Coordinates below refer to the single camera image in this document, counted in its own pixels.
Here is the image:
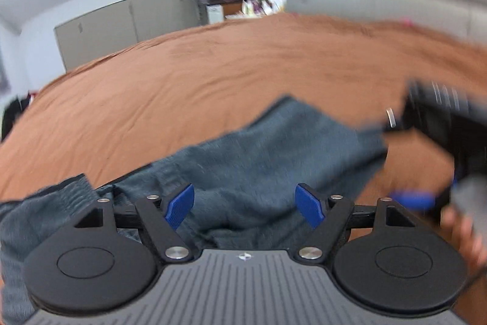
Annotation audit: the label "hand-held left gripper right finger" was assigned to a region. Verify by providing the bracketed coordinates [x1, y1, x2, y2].
[289, 183, 417, 265]

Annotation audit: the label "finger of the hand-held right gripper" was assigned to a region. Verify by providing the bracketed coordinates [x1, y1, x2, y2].
[357, 107, 406, 137]
[389, 185, 455, 213]

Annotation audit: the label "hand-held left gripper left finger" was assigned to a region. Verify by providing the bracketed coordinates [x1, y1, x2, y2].
[75, 183, 199, 265]

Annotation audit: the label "grey pants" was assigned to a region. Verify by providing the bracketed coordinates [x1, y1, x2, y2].
[0, 94, 389, 325]

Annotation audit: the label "person's right hand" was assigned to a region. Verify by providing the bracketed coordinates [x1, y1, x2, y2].
[440, 209, 487, 274]

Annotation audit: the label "orange-brown bed blanket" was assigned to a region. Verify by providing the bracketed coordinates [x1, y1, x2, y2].
[0, 12, 487, 325]

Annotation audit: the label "wooden desk with bottles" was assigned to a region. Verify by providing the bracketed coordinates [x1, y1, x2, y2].
[223, 0, 284, 21]

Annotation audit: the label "beige wardrobe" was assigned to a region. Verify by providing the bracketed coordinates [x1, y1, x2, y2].
[54, 0, 203, 72]

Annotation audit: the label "white cabinet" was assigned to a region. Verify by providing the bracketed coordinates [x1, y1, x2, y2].
[206, 4, 224, 25]

